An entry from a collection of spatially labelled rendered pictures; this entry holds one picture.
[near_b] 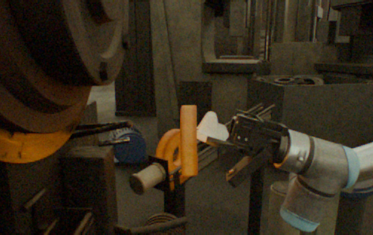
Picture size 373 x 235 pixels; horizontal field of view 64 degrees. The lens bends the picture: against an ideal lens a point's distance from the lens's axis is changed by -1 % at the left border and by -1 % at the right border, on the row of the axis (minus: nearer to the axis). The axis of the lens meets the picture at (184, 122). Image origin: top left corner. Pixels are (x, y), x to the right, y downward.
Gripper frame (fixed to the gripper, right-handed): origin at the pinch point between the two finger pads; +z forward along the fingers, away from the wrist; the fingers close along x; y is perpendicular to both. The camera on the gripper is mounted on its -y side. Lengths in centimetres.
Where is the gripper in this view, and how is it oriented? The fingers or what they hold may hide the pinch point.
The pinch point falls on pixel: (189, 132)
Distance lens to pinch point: 65.9
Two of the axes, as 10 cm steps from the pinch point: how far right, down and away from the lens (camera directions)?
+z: -9.6, -2.8, -0.3
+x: -0.4, 2.3, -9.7
